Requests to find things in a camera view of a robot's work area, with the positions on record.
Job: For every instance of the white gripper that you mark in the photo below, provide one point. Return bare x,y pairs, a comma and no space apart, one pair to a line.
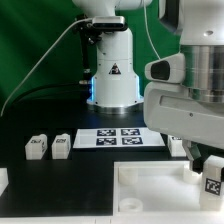
169,110

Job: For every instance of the white square tabletop part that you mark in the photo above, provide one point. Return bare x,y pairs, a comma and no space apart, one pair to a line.
159,192

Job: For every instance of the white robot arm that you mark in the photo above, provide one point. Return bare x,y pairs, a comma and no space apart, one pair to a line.
200,25

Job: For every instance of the white sheet with AprilTags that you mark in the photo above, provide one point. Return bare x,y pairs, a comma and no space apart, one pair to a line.
117,137

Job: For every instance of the white obstacle block left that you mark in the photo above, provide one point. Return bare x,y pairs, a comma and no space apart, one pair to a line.
3,180

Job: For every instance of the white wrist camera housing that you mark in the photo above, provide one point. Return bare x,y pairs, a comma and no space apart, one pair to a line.
170,69

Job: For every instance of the grey camera on stand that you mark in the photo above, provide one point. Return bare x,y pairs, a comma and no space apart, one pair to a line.
108,23

